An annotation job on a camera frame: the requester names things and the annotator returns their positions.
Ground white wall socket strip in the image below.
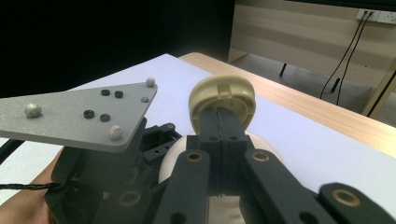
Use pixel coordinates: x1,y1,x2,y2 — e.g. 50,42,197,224
355,8,396,25

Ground beige vertical post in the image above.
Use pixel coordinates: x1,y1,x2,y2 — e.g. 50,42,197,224
361,59,396,119

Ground thin braided black cord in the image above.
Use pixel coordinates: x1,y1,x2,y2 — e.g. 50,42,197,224
0,182,61,191

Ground black power cable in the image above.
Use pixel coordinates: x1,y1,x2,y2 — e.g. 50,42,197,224
330,10,375,105
319,10,368,100

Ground black curtain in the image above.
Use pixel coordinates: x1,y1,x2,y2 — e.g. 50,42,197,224
0,0,236,99

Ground thick black gripper cable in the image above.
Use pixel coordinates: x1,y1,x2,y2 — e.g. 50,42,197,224
0,138,26,165

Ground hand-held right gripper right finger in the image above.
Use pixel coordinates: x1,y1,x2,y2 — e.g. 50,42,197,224
222,107,255,198

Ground clear jar with cream lid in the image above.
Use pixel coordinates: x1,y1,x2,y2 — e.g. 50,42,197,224
158,130,283,224

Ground tan flip cap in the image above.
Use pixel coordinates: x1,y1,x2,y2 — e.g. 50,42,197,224
188,74,257,136

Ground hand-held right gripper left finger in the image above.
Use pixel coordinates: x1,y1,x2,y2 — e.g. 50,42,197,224
186,106,224,197

